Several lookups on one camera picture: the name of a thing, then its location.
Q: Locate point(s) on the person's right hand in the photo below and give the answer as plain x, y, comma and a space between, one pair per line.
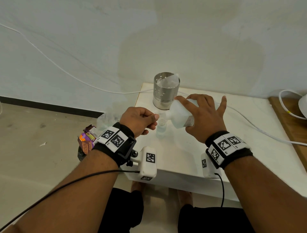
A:
209, 121

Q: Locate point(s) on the person's left hand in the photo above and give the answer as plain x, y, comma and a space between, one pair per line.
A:
138, 121

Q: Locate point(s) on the small clear bottle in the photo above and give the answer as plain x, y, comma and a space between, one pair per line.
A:
161, 129

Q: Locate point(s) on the large translucent bottle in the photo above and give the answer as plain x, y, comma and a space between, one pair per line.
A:
180, 117

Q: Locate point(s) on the person's right forearm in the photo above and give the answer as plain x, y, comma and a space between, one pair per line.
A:
266, 199

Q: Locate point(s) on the person's left forearm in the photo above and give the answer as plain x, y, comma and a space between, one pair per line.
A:
67, 201

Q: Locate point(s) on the person's left foot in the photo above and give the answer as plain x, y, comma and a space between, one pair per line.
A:
137, 186

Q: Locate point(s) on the person's foot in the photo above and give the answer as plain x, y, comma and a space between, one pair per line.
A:
137, 186
184, 199

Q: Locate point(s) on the person's right foot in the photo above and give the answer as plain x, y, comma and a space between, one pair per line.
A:
184, 199

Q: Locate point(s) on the person's black shorts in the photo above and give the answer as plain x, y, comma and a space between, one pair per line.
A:
213, 220

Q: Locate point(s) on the clear plastic bag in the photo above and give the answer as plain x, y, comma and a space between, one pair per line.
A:
108, 120

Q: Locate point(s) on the black left wristband with markers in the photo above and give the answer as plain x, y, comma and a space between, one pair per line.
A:
115, 143

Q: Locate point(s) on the perforated metal cup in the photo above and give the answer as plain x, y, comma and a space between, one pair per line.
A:
165, 97

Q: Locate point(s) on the white paper in cup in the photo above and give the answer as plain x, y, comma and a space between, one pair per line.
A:
169, 82

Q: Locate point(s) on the black trash bag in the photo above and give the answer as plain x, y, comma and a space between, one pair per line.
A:
81, 155

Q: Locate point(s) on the wooden board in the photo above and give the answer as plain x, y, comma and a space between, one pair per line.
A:
296, 139

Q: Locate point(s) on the white round lamp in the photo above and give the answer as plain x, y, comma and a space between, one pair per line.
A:
303, 106

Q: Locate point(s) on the white paper scrap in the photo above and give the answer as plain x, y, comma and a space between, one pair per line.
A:
43, 144

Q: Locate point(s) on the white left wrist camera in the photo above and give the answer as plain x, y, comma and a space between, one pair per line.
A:
147, 165

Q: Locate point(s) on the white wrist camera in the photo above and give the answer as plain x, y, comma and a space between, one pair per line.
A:
147, 165
207, 168

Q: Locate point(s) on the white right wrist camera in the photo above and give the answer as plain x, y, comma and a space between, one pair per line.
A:
207, 168

